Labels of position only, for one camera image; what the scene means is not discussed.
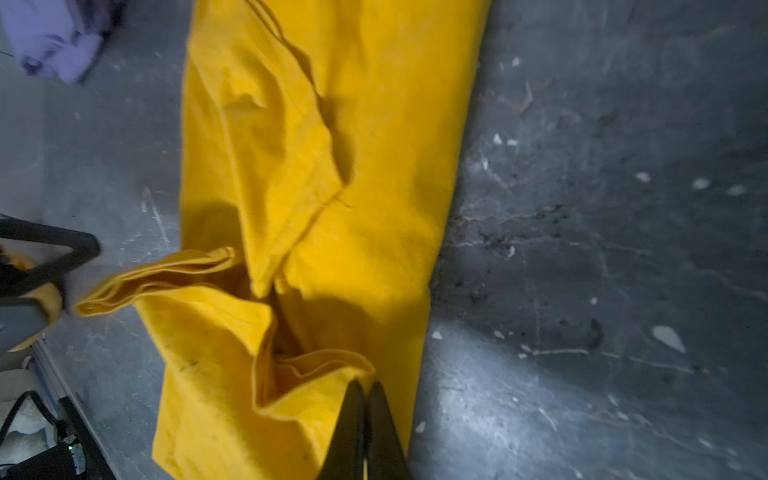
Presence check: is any folded purple t-shirt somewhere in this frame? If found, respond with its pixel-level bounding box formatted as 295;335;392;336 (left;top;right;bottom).
1;0;125;84

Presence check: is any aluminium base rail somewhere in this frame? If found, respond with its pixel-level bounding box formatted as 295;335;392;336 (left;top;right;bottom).
1;344;118;480

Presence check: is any yellow t-shirt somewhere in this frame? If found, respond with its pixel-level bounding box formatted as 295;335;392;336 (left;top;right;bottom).
76;1;490;479

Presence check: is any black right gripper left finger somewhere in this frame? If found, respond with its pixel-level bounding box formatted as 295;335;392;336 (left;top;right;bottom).
317;381;366;480

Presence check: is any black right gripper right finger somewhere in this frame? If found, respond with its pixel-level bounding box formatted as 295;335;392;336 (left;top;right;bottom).
366;382;412;480

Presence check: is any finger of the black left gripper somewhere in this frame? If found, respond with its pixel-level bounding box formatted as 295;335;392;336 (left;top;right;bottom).
1;255;88;297
1;217;101;264

